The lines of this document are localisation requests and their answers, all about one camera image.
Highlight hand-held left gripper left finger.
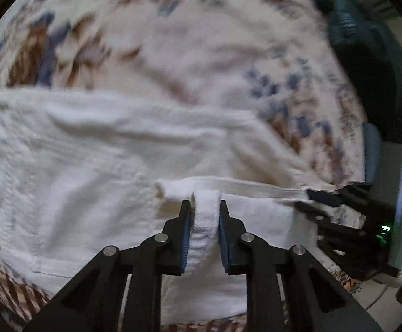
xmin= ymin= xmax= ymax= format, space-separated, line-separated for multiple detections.
xmin=23 ymin=199 xmax=192 ymax=332

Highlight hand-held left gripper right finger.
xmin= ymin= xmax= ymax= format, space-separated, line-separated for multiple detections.
xmin=218 ymin=200 xmax=385 ymax=332

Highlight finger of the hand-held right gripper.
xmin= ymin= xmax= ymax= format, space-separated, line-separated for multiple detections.
xmin=306 ymin=189 xmax=344 ymax=209
xmin=294 ymin=201 xmax=327 ymax=224

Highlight white pants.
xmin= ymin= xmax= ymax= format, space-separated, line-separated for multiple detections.
xmin=0 ymin=88 xmax=340 ymax=326

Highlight teal plush blanket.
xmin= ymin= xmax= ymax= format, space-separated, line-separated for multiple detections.
xmin=313 ymin=0 xmax=402 ymax=146

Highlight floral bedspread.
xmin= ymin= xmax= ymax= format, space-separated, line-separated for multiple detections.
xmin=0 ymin=0 xmax=371 ymax=332

